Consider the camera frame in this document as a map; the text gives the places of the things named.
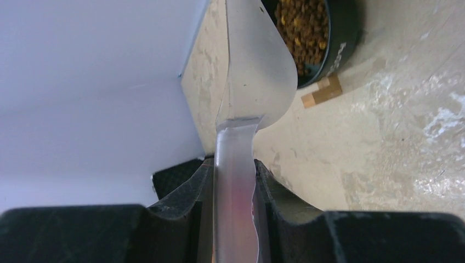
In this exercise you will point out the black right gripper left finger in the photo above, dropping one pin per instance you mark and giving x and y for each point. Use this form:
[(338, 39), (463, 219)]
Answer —
[(177, 228)]

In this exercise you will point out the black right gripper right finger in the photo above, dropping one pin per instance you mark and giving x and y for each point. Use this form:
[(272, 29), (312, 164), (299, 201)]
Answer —
[(291, 230)]

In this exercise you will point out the clear plastic scoop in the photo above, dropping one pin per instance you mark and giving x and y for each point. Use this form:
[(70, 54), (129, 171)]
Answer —
[(260, 86)]

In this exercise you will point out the wooden bowl stand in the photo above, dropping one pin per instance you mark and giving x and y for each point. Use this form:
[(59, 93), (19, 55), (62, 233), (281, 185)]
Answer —
[(327, 88)]

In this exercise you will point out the black cat bowl right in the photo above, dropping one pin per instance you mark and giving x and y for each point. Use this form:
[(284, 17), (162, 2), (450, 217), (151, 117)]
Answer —
[(320, 35)]

